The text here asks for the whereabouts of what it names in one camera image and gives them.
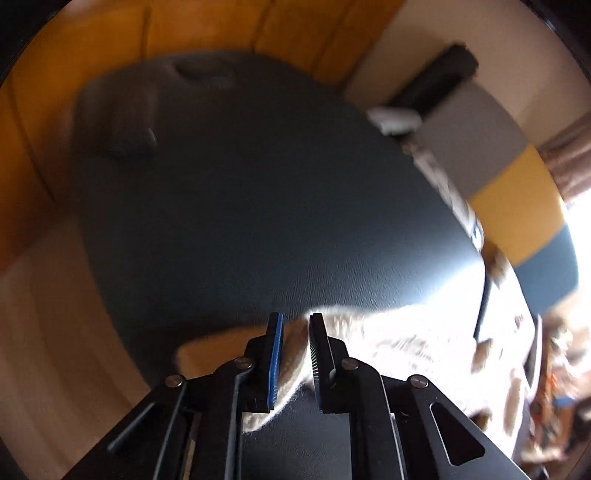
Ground cream knitted sweater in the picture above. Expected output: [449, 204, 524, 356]
[175, 304, 531, 457]

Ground deer print cushion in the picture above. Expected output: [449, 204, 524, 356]
[474, 247, 543, 387]

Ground patterned triangle cushion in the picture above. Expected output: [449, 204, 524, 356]
[402, 140, 485, 252]

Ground grey yellow blue sofa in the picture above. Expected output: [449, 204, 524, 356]
[415, 82, 579, 314]

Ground dark folded garment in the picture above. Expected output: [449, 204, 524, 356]
[71, 78, 158, 161]

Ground black remote device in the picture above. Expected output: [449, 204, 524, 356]
[386, 44, 479, 118]

